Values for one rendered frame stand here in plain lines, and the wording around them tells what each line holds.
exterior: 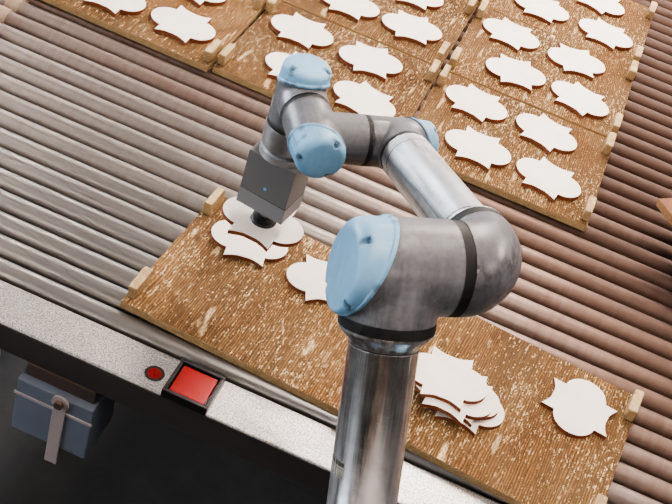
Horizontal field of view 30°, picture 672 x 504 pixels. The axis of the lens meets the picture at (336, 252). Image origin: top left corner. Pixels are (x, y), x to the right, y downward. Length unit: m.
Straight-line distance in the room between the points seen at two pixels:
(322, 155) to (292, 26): 1.08
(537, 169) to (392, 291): 1.26
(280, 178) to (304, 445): 0.41
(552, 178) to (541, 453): 0.75
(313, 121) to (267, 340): 0.44
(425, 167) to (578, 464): 0.63
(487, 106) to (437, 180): 1.13
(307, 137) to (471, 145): 0.92
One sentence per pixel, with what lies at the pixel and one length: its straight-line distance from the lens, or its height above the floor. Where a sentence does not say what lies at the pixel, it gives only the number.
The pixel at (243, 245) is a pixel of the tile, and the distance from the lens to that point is 2.19.
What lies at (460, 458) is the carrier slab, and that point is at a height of 0.94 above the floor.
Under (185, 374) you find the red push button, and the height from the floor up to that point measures 0.93.
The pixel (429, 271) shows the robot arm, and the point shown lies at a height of 1.48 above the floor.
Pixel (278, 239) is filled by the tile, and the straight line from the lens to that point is 1.99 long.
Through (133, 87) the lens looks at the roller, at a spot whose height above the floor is 0.92.
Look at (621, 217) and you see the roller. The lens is 2.66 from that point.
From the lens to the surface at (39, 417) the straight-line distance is 2.10.
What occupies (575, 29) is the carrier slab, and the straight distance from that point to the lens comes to 3.22.
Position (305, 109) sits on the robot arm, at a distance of 1.79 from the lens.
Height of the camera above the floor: 2.37
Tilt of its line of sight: 40 degrees down
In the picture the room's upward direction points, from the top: 19 degrees clockwise
